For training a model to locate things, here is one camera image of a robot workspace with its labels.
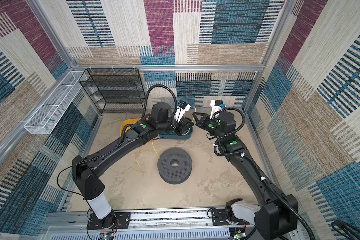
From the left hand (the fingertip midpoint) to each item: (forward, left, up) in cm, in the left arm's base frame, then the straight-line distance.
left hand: (193, 121), depth 71 cm
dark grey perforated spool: (-14, +10, -29) cm, 34 cm away
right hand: (+2, +1, +2) cm, 3 cm away
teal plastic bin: (-7, +9, -1) cm, 12 cm away
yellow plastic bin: (+25, +42, -28) cm, 57 cm away
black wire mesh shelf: (+44, +53, -15) cm, 71 cm away
